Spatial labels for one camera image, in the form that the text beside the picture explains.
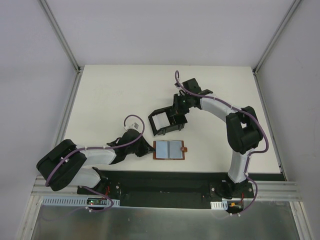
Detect brown leather card holder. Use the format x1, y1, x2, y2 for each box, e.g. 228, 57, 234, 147
153, 140, 188, 161

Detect black plastic card box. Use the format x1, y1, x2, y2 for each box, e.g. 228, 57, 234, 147
148, 106, 188, 136

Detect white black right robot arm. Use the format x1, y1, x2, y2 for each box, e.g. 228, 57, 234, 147
172, 71, 266, 200

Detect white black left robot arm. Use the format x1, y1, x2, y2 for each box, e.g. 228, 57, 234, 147
36, 128, 156, 195

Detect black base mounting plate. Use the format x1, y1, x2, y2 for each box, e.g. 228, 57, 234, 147
93, 170, 254, 209

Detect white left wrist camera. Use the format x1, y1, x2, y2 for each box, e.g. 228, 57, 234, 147
124, 122, 139, 131

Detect white left cable duct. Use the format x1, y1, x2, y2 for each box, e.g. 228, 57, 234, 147
42, 196, 112, 208

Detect white cable duct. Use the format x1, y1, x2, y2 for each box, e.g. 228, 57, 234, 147
210, 200, 244, 211
42, 196, 112, 208

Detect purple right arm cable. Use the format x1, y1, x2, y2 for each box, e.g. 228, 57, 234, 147
173, 70, 270, 217

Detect white right cable duct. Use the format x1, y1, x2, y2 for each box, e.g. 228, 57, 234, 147
210, 200, 244, 211

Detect right rear aluminium post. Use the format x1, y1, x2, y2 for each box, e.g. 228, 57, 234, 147
252, 0, 304, 76

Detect aluminium post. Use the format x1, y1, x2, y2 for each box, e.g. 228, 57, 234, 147
37, 0, 81, 74
252, 0, 304, 76

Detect left rear aluminium post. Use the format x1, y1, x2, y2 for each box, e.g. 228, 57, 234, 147
37, 0, 81, 74

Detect right aluminium side rail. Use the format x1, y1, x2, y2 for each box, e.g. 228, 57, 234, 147
253, 69, 313, 240

